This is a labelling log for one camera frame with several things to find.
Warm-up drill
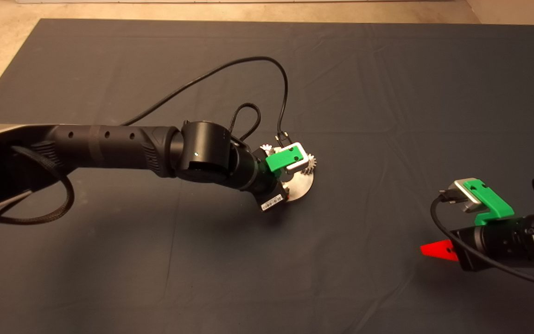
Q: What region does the green left camera mount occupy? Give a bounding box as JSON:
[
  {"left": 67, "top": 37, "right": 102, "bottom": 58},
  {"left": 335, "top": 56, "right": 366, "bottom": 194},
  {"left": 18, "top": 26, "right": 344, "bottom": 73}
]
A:
[{"left": 265, "top": 146, "right": 303, "bottom": 177}]

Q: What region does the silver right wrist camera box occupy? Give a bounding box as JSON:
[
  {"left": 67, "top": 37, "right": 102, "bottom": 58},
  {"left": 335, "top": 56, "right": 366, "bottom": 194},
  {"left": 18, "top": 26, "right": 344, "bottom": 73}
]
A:
[{"left": 449, "top": 178, "right": 483, "bottom": 213}]

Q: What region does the round metal carrier plate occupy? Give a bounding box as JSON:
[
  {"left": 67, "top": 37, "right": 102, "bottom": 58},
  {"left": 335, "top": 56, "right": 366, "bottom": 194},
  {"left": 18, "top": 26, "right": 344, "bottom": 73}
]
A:
[{"left": 269, "top": 147, "right": 315, "bottom": 201}]

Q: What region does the thick braided black cable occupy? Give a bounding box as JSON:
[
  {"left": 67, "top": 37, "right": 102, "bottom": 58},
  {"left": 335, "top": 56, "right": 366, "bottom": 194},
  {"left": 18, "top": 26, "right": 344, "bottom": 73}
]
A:
[{"left": 0, "top": 146, "right": 75, "bottom": 226}]

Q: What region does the dark grey table cloth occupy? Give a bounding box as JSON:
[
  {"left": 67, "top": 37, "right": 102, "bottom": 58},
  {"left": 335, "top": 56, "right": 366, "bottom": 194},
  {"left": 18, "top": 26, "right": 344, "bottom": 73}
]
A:
[{"left": 0, "top": 18, "right": 534, "bottom": 334}]

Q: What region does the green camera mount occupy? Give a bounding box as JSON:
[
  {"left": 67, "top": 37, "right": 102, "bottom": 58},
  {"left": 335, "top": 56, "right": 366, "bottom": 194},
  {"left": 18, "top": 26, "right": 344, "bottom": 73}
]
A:
[
  {"left": 463, "top": 179, "right": 515, "bottom": 226},
  {"left": 265, "top": 146, "right": 303, "bottom": 177}
]

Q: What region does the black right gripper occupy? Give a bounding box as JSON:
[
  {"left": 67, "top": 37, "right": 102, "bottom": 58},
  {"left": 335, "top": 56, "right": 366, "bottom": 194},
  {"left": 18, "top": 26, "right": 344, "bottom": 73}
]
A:
[{"left": 420, "top": 216, "right": 534, "bottom": 272}]

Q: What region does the braided black arm cable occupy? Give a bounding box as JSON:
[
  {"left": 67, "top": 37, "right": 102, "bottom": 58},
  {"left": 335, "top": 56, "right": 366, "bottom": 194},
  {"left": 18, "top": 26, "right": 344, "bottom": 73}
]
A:
[{"left": 229, "top": 103, "right": 262, "bottom": 142}]

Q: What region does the green right camera mount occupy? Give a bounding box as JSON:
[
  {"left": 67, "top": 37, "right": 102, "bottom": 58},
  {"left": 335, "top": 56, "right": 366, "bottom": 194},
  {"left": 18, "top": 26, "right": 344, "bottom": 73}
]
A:
[{"left": 463, "top": 179, "right": 515, "bottom": 226}]

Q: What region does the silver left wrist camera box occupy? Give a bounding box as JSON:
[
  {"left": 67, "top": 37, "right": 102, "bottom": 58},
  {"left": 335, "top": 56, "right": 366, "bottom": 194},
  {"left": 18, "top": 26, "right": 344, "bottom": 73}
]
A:
[{"left": 285, "top": 141, "right": 308, "bottom": 173}]

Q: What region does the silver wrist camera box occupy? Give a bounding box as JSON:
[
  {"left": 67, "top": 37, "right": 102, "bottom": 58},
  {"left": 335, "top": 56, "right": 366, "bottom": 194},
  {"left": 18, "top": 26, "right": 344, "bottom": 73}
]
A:
[
  {"left": 449, "top": 178, "right": 483, "bottom": 213},
  {"left": 285, "top": 141, "right": 308, "bottom": 173}
]

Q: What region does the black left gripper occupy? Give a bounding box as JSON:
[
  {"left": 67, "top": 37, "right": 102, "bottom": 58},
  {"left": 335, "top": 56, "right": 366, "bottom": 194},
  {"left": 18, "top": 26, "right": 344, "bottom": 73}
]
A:
[{"left": 248, "top": 160, "right": 291, "bottom": 213}]

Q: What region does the black left camera cable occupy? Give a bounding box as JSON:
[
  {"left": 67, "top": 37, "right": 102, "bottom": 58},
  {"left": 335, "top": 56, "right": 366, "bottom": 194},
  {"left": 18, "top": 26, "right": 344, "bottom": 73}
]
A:
[{"left": 121, "top": 56, "right": 292, "bottom": 143}]

